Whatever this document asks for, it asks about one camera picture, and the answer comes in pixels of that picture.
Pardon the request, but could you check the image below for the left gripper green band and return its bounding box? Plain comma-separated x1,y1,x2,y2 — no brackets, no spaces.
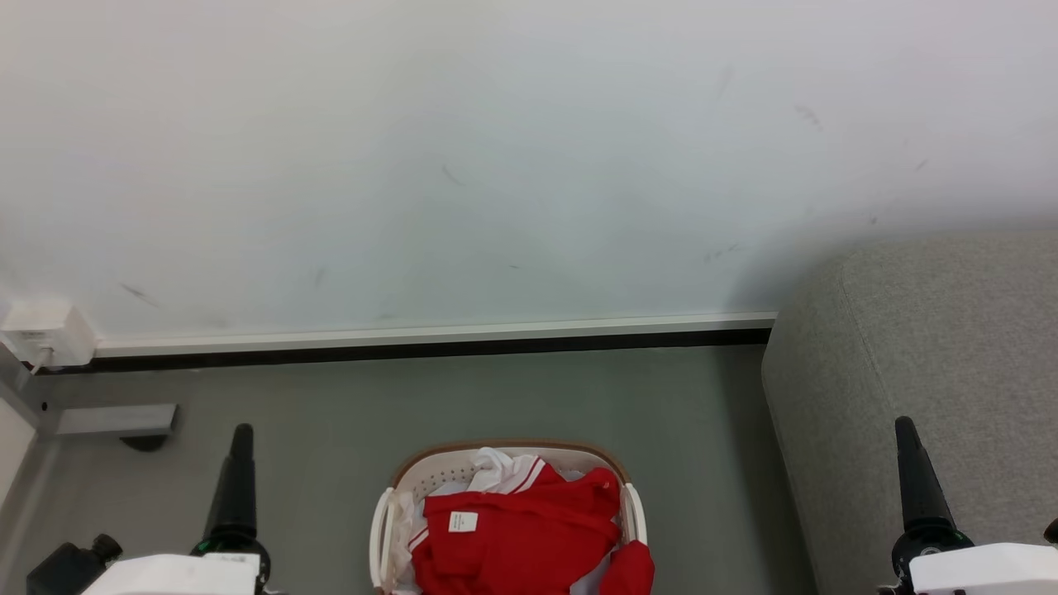
190,424,272,591

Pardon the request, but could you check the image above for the right gripper dark round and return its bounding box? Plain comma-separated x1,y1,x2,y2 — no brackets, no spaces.
889,416,976,592

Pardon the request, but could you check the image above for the red garment with white label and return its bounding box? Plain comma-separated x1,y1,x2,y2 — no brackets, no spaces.
409,464,625,595

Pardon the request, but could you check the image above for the plain red garment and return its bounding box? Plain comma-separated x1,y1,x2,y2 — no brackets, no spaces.
597,539,655,595

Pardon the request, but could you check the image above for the white laundry basket brown rim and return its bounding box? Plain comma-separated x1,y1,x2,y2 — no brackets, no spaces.
369,440,648,595

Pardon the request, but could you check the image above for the grey fabric sofa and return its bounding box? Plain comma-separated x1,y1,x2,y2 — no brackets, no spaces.
760,236,1058,595

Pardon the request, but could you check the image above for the black box with knob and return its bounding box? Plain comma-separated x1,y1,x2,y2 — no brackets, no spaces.
25,533,125,595

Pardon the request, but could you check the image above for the white and black skirting board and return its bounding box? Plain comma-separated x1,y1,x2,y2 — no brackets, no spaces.
33,312,778,374

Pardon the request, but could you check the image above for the grey metal frame bracket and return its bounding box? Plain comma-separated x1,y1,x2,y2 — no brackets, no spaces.
0,343,179,440

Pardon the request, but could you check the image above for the white wall socket box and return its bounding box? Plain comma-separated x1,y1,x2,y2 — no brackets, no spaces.
0,299,98,370

